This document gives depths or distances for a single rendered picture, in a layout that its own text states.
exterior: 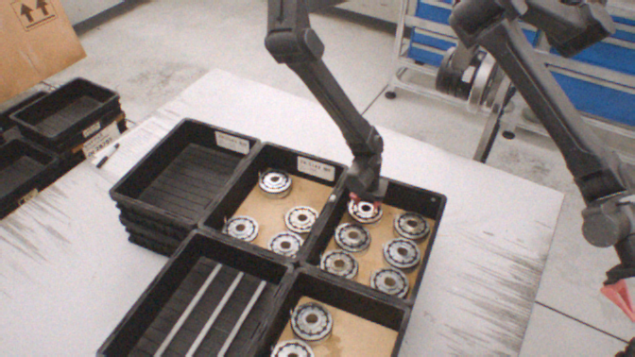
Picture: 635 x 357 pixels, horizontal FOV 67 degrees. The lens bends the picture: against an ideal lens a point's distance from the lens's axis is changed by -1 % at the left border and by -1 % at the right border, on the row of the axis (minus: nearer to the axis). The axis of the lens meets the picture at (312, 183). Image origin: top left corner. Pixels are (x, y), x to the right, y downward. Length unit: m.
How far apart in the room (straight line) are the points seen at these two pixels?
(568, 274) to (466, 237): 1.09
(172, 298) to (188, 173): 0.47
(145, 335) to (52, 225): 0.65
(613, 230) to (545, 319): 1.58
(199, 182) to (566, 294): 1.78
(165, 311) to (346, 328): 0.46
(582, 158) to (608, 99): 2.18
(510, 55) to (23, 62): 3.46
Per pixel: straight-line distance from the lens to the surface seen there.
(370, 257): 1.37
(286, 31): 1.00
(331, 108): 1.13
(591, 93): 3.12
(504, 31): 0.88
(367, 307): 1.22
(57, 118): 2.64
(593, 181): 0.98
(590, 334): 2.51
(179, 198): 1.55
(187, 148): 1.72
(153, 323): 1.30
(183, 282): 1.34
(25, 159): 2.64
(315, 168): 1.51
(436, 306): 1.47
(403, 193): 1.46
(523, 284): 1.61
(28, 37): 3.95
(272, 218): 1.45
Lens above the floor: 1.92
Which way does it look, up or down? 45 degrees down
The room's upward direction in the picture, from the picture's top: 2 degrees clockwise
